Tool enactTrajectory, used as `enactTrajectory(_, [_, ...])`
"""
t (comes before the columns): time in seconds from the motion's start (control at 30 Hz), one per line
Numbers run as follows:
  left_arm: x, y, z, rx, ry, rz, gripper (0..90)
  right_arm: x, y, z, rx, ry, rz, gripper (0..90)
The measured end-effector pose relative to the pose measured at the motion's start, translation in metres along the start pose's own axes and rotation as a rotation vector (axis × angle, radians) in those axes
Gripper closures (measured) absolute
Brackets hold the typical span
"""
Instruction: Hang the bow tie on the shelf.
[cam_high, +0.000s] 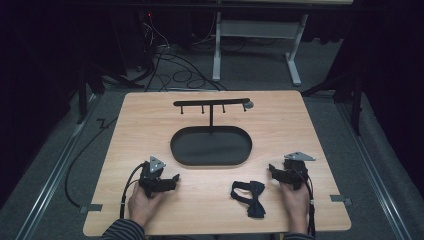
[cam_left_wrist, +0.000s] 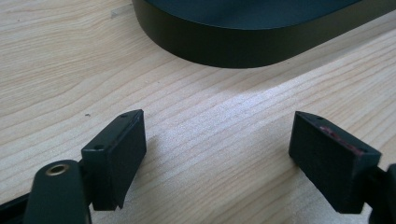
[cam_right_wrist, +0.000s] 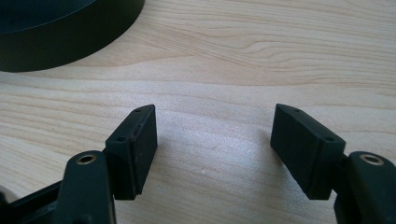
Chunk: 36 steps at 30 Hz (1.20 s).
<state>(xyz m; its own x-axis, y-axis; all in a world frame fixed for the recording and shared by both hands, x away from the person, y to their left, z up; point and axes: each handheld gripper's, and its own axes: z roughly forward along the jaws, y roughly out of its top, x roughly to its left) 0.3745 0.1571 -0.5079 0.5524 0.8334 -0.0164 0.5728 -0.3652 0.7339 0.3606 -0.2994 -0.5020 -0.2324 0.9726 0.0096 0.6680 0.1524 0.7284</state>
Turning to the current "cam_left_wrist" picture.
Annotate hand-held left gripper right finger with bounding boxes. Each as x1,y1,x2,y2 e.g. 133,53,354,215
288,110,383,215

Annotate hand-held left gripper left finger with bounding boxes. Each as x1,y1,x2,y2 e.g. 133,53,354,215
80,108,148,212

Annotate black rounded tray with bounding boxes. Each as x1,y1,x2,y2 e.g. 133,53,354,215
131,0,396,69

